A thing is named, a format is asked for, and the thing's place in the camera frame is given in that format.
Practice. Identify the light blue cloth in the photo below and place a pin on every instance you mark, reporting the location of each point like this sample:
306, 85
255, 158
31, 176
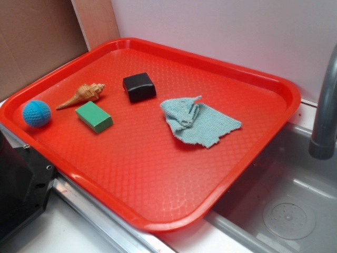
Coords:
197, 123

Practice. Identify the red plastic tray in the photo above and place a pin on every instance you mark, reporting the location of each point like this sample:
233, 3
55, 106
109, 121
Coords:
136, 167

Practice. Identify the black rectangular block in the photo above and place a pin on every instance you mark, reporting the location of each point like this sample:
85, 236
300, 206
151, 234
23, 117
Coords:
139, 87

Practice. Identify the green rectangular block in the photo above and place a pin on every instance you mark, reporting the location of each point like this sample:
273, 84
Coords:
94, 117

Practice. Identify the tan spiral seashell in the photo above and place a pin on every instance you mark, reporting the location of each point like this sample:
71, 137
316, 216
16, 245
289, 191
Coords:
85, 93

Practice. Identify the blue crocheted ball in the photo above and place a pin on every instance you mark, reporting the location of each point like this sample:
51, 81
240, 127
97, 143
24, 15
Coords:
36, 114

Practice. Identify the grey sink basin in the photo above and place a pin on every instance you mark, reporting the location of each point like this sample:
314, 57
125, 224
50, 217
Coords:
285, 201

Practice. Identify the grey faucet spout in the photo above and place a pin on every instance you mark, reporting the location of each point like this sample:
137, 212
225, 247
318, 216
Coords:
323, 138

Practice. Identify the brown cardboard panel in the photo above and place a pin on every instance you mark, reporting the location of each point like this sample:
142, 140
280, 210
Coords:
38, 37

